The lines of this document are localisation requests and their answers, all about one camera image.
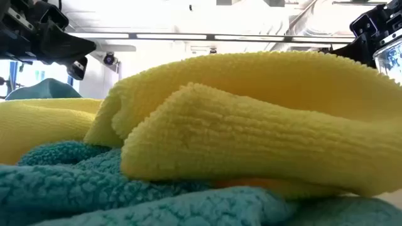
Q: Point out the overhead horizontal frame bar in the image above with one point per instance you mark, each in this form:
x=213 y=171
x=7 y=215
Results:
x=210 y=37

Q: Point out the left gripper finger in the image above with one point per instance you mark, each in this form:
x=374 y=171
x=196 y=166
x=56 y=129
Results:
x=77 y=69
x=69 y=47

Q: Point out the teal microfiber towel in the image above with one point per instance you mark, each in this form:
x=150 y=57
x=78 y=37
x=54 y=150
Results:
x=47 y=91
x=94 y=188

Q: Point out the blue vertical post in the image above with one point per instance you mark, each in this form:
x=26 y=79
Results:
x=13 y=78
x=69 y=81

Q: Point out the small black round fixture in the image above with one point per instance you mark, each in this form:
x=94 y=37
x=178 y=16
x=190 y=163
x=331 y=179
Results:
x=109 y=59

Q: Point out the yellow microfiber towel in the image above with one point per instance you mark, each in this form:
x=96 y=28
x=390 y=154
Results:
x=251 y=132
x=37 y=128

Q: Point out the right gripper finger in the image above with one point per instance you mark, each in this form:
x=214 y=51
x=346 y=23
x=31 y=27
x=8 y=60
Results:
x=361 y=50

